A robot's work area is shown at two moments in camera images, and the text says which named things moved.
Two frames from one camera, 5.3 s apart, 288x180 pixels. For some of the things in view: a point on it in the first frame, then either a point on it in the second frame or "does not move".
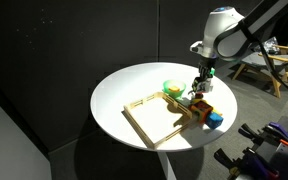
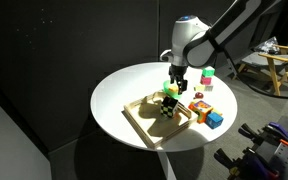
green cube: x=212 y=71 does not move
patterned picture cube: x=205 y=86 -> x=168 y=106
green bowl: x=171 y=83 does not move
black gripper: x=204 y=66 -> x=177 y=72
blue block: x=213 y=121 does not move
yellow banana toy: x=218 y=112 does not move
